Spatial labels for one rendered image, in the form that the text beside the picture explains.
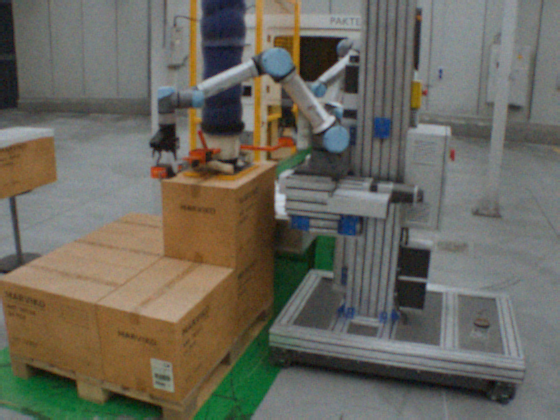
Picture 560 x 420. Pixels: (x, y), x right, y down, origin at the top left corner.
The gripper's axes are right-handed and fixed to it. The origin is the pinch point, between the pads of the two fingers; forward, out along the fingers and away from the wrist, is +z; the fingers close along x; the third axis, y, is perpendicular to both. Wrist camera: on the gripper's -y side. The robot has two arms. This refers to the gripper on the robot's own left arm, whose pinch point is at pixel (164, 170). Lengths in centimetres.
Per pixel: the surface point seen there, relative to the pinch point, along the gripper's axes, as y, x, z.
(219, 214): 30.3, -11.7, 26.4
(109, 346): -29, 16, 73
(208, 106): 51, 4, -22
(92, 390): -30, 29, 101
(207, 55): 50, 4, -48
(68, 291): -25, 39, 53
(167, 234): 30, 17, 40
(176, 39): 170, 89, -60
